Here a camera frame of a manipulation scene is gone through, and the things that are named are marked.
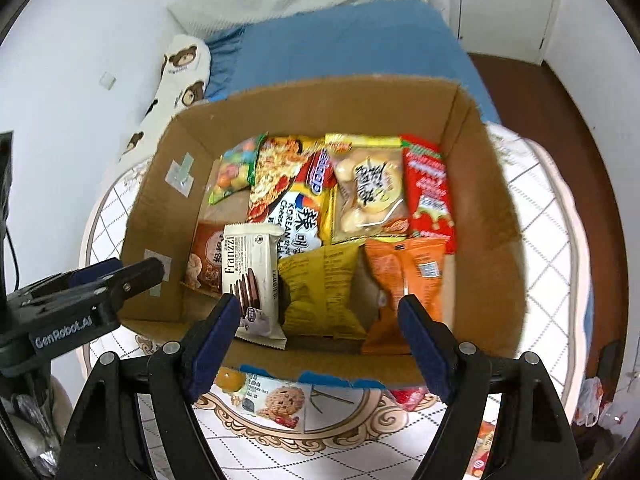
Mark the white plastic bag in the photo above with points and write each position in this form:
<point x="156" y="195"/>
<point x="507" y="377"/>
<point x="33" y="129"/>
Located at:
<point x="590" y="400"/>

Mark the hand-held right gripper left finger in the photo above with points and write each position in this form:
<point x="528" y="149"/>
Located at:
<point x="215" y="345"/>

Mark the round yellow snack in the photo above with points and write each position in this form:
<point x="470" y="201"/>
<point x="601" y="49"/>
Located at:
<point x="230" y="379"/>

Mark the white door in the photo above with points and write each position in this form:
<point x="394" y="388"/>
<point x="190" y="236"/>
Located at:
<point x="500" y="5"/>

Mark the plain orange snack packet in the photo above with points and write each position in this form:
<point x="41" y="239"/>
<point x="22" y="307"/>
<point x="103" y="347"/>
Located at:
<point x="395" y="270"/>

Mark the white cookie packet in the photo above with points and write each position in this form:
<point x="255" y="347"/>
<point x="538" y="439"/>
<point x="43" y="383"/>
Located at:
<point x="275" y="400"/>

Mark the red yellow noodle packet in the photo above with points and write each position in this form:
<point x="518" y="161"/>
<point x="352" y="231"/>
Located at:
<point x="280" y="180"/>

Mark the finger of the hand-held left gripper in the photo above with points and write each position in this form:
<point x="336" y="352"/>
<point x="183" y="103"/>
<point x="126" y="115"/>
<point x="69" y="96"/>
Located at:
<point x="140" y="280"/>
<point x="95" y="272"/>

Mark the cardboard box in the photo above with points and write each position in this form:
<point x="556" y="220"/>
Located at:
<point x="475" y="210"/>

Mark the light blue bedsheet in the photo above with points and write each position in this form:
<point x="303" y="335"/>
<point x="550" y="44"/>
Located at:
<point x="590" y="310"/>

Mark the white wall socket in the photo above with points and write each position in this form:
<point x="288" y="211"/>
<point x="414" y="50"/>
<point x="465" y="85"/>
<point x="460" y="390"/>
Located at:
<point x="108" y="81"/>

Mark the large red snack packet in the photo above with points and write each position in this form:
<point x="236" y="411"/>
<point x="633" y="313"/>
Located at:
<point x="430" y="195"/>

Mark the green candy ball packet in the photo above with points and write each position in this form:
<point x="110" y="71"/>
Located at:
<point x="235" y="170"/>

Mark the white wafer packet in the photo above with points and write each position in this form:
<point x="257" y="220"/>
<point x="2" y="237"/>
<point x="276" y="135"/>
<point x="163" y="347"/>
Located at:
<point x="250" y="260"/>

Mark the small red snack packet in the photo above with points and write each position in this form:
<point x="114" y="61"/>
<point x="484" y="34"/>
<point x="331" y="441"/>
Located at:
<point x="410" y="397"/>

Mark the yellow snack packet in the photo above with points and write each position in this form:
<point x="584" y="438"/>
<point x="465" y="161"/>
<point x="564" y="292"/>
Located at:
<point x="315" y="280"/>

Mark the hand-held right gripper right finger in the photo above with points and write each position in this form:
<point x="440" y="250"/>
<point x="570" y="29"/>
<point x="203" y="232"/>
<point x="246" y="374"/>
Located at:
<point x="425" y="345"/>

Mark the bear print pillow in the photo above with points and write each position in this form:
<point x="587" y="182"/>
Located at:
<point x="180" y="75"/>

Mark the brown snack packet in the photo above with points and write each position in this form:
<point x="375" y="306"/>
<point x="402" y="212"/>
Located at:
<point x="205" y="255"/>

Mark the orange panda snack packet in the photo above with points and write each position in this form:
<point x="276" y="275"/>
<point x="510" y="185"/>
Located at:
<point x="482" y="450"/>

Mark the clear bread ball packet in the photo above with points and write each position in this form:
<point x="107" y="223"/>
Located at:
<point x="367" y="185"/>

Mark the crumpled clear plastic bag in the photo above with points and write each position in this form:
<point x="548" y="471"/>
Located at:
<point x="25" y="420"/>

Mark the blue fringed blanket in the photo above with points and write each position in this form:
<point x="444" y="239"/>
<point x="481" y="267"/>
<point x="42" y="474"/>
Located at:
<point x="350" y="40"/>

